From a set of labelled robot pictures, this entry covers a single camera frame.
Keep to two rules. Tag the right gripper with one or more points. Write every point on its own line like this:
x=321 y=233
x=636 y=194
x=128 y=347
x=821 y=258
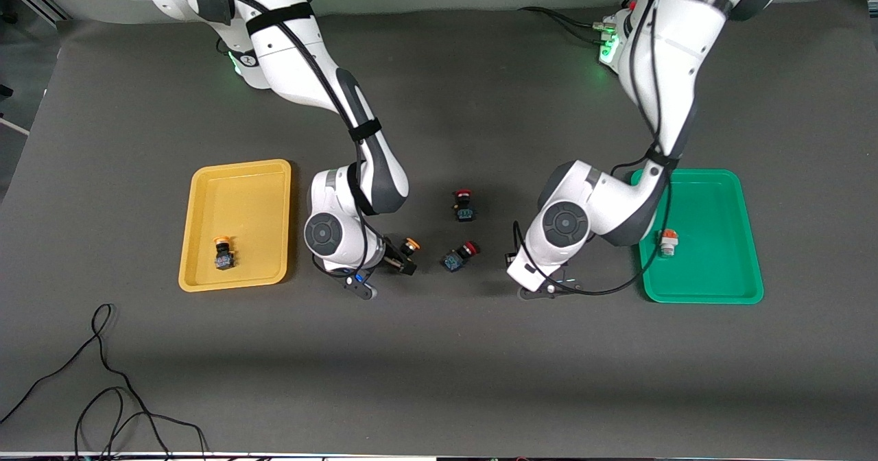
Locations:
x=394 y=261

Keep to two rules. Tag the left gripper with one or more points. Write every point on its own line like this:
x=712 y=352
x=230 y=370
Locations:
x=508 y=258

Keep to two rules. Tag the yellow push button switch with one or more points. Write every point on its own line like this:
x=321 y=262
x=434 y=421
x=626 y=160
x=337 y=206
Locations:
x=411 y=245
x=223 y=255

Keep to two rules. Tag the green button white orange body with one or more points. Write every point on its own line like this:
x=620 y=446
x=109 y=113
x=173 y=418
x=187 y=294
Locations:
x=667 y=243

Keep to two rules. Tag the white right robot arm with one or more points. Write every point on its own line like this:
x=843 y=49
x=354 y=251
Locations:
x=295 y=56

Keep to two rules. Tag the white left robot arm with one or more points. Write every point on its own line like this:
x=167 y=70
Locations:
x=679 y=49

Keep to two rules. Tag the yellow plastic tray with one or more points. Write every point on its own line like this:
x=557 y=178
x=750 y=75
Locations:
x=247 y=200

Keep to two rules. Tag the green plastic tray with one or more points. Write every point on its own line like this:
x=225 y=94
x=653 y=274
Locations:
x=720 y=241

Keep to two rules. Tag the red push button switch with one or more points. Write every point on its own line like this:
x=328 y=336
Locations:
x=458 y=258
x=464 y=207

